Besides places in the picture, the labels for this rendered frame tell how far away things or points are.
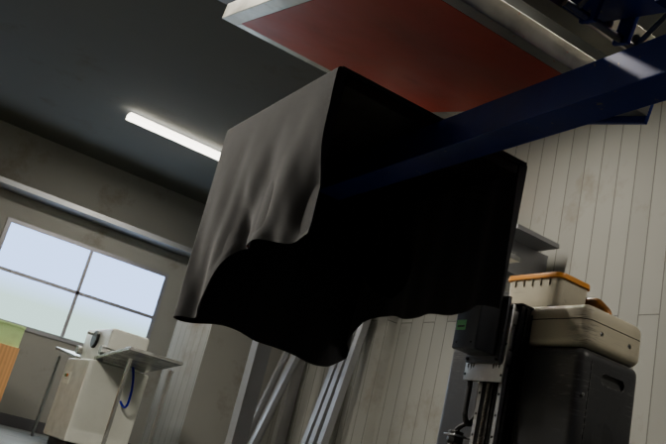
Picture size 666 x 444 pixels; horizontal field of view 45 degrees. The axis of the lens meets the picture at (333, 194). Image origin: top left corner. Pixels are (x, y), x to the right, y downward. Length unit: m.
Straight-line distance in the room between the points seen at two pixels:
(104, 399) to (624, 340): 5.36
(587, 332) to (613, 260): 2.96
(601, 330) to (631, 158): 3.23
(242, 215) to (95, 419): 5.69
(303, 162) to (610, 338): 1.28
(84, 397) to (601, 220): 4.31
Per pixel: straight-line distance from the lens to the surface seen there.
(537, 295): 2.54
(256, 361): 2.03
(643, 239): 5.19
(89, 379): 7.11
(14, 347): 7.78
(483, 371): 2.41
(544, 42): 1.39
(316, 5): 1.57
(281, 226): 1.36
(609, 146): 5.67
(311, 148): 1.35
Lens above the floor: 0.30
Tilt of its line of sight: 19 degrees up
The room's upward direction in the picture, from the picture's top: 14 degrees clockwise
